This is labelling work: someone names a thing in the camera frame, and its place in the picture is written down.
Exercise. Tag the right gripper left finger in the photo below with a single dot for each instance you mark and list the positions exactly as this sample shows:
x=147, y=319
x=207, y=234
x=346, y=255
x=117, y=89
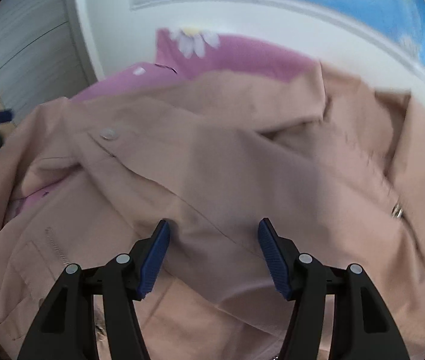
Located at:
x=127, y=279

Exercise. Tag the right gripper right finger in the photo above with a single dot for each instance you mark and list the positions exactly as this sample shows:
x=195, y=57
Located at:
x=300, y=279

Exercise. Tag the dusty pink coat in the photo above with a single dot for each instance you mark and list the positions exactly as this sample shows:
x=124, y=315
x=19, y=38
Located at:
x=338, y=167

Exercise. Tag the grey wardrobe door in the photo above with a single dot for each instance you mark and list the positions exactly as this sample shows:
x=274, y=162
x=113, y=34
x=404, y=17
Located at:
x=42, y=54

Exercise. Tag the pink daisy bed sheet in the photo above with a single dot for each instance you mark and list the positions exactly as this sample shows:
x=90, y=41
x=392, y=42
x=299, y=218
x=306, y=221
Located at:
x=235, y=58

